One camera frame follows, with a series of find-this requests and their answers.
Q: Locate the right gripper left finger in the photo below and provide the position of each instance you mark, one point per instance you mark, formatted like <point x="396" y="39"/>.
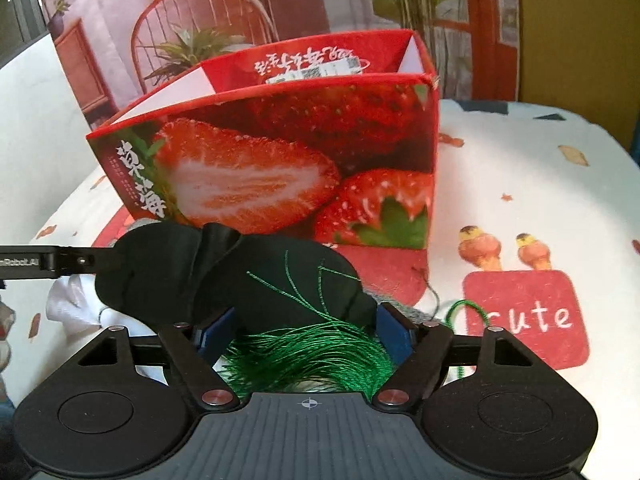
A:
<point x="212" y="334"/>

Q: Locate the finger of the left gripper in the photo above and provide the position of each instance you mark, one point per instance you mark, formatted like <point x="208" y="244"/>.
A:
<point x="84" y="260"/>

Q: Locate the left hand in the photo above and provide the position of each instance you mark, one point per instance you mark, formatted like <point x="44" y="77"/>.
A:
<point x="7" y="319"/>

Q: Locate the red strawberry cardboard box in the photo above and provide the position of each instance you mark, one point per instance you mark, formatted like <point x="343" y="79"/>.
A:
<point x="332" y="137"/>

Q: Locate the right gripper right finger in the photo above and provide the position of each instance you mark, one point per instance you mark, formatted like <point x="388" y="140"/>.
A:
<point x="396" y="333"/>

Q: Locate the black and white glove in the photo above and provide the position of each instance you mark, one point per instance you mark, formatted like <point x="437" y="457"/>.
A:
<point x="73" y="302"/>

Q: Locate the printed living room backdrop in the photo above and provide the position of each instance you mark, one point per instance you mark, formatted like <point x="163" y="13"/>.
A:
<point x="113" y="51"/>

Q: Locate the black eye mask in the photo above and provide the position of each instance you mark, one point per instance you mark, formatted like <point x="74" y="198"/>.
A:
<point x="171" y="273"/>

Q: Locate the white cartoon print tablecloth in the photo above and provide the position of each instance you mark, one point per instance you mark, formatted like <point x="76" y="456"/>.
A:
<point x="551" y="174"/>

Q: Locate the green tassel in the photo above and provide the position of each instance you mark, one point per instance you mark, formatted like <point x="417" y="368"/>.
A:
<point x="331" y="356"/>

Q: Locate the dark window frame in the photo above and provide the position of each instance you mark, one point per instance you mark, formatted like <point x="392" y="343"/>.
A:
<point x="22" y="23"/>

